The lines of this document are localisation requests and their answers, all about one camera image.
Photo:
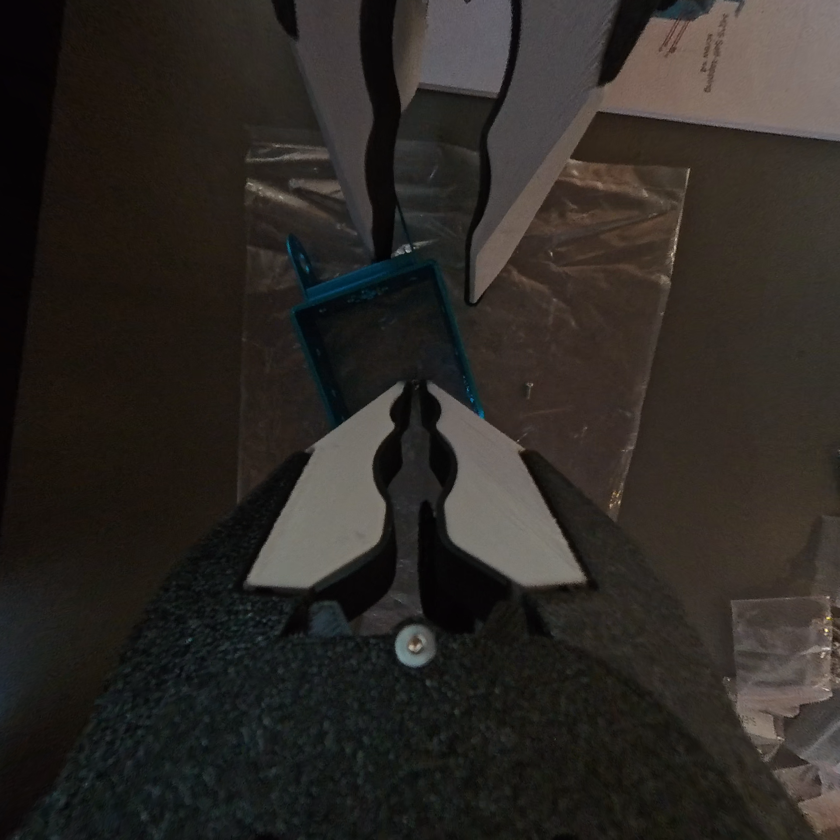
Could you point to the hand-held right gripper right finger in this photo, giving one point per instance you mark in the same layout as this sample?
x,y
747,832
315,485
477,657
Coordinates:
x,y
512,512

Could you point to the pile of small screw bags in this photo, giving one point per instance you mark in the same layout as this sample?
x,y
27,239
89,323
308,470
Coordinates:
x,y
774,643

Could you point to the clear plastic bag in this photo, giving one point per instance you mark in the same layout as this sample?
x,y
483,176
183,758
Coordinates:
x,y
577,275

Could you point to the long-legged blue U bracket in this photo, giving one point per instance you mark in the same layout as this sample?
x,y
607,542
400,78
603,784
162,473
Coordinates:
x,y
367,296

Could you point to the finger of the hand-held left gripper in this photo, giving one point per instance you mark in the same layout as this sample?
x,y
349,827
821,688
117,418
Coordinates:
x,y
544,98
328,79

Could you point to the short-legged blue U bracket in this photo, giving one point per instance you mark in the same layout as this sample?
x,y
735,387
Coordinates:
x,y
298,257

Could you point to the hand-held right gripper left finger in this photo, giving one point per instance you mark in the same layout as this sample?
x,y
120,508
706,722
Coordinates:
x,y
321,512

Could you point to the white instruction manual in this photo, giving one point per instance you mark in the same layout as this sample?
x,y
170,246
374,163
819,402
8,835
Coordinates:
x,y
722,85

